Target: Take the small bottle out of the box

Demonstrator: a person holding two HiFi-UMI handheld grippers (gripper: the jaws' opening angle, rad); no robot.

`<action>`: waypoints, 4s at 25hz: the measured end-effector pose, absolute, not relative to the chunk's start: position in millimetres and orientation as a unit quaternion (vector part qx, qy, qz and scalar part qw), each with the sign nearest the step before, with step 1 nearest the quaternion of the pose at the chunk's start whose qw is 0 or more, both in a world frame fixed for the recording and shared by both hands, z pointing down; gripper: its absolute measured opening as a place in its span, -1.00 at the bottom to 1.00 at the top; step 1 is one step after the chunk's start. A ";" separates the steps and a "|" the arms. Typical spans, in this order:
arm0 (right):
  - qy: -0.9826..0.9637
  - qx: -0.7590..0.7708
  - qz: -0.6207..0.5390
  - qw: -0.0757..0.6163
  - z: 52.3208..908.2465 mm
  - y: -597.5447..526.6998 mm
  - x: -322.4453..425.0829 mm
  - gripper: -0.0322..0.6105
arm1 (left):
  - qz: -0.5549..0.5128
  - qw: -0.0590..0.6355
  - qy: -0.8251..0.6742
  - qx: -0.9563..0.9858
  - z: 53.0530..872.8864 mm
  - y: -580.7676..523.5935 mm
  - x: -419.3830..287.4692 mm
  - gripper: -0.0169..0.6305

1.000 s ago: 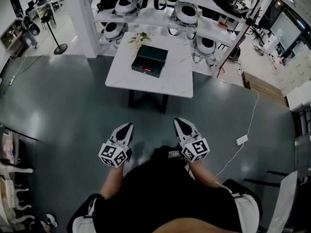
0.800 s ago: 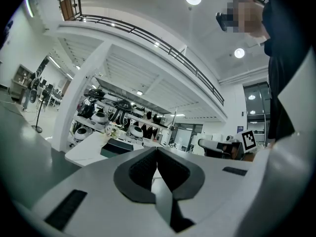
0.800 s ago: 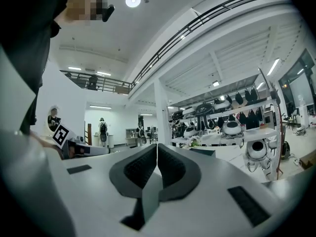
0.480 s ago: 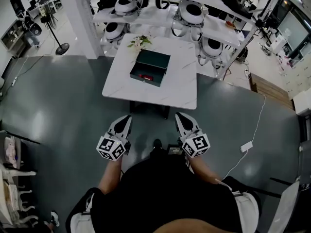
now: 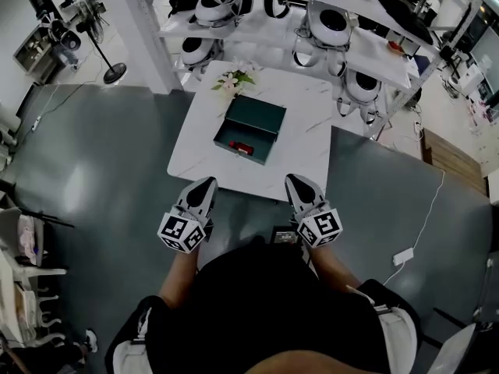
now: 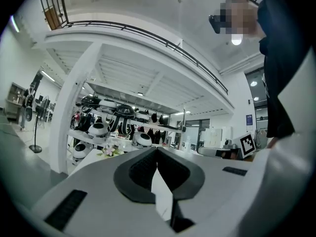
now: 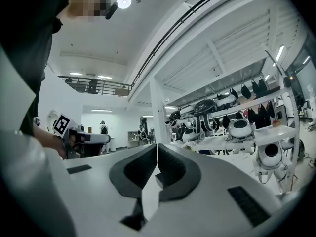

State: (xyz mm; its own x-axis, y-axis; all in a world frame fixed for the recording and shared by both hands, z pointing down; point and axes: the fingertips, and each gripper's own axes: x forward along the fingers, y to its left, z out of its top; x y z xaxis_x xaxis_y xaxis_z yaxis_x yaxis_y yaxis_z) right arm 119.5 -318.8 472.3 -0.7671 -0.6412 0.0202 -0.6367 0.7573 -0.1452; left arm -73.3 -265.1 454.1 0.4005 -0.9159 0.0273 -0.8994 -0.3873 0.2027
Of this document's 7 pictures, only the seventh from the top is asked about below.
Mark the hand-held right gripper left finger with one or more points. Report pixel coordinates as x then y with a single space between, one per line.
98 181

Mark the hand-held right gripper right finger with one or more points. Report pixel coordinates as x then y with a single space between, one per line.
209 181

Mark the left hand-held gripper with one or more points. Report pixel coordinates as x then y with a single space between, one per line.
60 125

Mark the person's left forearm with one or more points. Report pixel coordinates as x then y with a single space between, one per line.
47 139

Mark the white marble table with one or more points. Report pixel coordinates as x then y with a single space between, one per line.
212 142

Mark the group of white backpack pods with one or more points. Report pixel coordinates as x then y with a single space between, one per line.
240 128

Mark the black backpack pod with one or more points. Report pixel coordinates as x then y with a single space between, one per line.
205 105
174 115

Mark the white shelving rack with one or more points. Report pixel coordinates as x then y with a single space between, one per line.
274 132

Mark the row of black hanging pouches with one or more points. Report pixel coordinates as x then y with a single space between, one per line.
261 112

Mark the person's black shirt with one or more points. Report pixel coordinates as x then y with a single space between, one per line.
22 33

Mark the round ceiling lamp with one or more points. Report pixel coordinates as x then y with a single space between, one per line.
124 2

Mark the black head-mounted camera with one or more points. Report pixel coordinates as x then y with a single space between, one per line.
111 11

